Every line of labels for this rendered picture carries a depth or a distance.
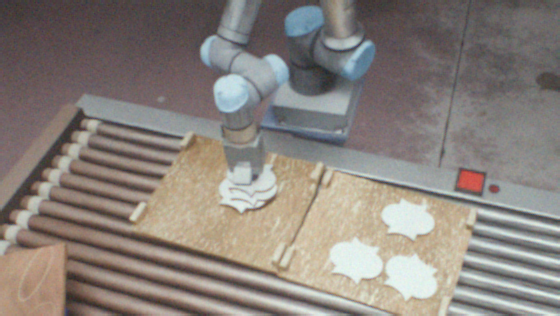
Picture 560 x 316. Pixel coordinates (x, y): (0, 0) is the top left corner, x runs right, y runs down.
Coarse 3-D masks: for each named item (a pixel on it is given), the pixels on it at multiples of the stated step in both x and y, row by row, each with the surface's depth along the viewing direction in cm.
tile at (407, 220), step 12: (396, 204) 157; (408, 204) 157; (384, 216) 155; (396, 216) 155; (408, 216) 155; (420, 216) 155; (396, 228) 153; (408, 228) 153; (420, 228) 153; (432, 228) 153
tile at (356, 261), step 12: (336, 252) 149; (348, 252) 149; (360, 252) 149; (372, 252) 149; (336, 264) 147; (348, 264) 147; (360, 264) 147; (372, 264) 147; (348, 276) 145; (360, 276) 145; (372, 276) 145
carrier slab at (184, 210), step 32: (192, 160) 169; (224, 160) 169; (288, 160) 168; (160, 192) 162; (192, 192) 162; (288, 192) 162; (160, 224) 156; (192, 224) 156; (224, 224) 156; (256, 224) 156; (288, 224) 155; (224, 256) 150; (256, 256) 150
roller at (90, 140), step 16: (80, 144) 177; (96, 144) 176; (112, 144) 175; (128, 144) 175; (144, 160) 175; (160, 160) 173; (480, 224) 156; (496, 240) 156; (512, 240) 155; (528, 240) 154; (544, 240) 153
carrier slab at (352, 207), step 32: (320, 192) 161; (352, 192) 161; (384, 192) 161; (320, 224) 155; (352, 224) 155; (384, 224) 155; (448, 224) 155; (320, 256) 150; (384, 256) 149; (448, 256) 149; (320, 288) 144; (352, 288) 144; (384, 288) 144; (448, 288) 144
